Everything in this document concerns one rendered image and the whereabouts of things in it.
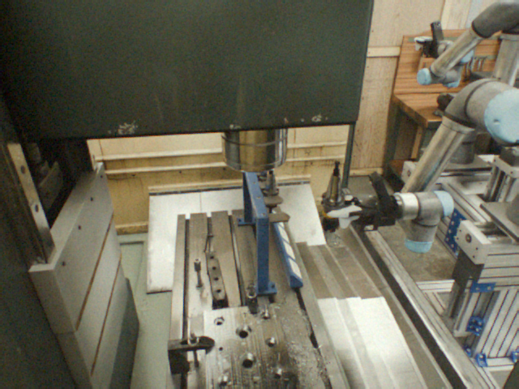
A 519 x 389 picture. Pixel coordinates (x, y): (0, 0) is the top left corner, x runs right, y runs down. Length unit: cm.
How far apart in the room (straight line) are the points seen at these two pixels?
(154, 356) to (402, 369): 91
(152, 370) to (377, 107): 313
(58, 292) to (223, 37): 59
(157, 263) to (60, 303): 108
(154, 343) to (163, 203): 75
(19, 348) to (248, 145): 58
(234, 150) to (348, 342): 90
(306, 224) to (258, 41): 143
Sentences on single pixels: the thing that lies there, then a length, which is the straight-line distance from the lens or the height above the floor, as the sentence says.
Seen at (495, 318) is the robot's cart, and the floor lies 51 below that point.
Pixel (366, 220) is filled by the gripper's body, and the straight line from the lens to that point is 111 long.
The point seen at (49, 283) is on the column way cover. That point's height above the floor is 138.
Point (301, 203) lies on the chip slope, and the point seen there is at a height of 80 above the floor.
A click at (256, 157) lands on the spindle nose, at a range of 87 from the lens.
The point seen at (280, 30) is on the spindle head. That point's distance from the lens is 75.
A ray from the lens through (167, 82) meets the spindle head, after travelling 76.
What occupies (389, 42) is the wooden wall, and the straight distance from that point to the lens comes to 386.
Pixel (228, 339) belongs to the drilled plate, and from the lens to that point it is 119.
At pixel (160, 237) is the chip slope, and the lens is 201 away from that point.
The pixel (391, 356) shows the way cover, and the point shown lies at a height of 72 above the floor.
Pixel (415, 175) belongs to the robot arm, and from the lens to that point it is 129.
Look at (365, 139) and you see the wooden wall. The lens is 407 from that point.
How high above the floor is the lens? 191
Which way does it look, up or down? 31 degrees down
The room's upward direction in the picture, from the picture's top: straight up
